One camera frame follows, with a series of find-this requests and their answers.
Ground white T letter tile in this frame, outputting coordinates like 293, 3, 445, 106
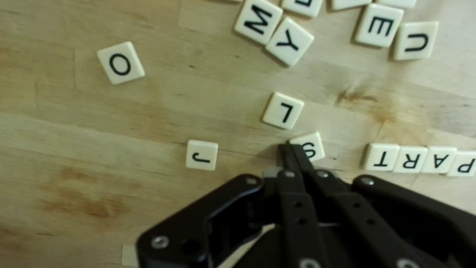
363, 143, 400, 171

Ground white J letter tile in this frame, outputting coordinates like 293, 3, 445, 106
186, 140, 219, 171

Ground white O letter tile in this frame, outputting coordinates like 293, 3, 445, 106
97, 42, 146, 85

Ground white S letter tile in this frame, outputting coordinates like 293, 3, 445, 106
289, 131, 326, 162

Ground white M letter tile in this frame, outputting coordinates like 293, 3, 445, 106
234, 0, 283, 45

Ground white U letter tile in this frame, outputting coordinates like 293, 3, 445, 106
393, 21, 439, 61

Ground white E letter tile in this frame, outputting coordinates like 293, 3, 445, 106
356, 3, 405, 48

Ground white P letter tile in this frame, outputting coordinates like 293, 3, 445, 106
448, 150, 476, 177

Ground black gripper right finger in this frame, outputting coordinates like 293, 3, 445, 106
289, 144, 436, 268

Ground white L letter tile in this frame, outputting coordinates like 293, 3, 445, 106
262, 92, 305, 130

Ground white A letter tile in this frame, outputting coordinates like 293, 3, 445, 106
423, 146, 457, 174

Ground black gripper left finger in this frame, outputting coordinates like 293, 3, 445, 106
277, 144, 329, 268

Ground white R letter tile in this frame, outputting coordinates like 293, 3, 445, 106
394, 146, 429, 173

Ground white Y letter tile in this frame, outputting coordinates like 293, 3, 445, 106
265, 18, 314, 67

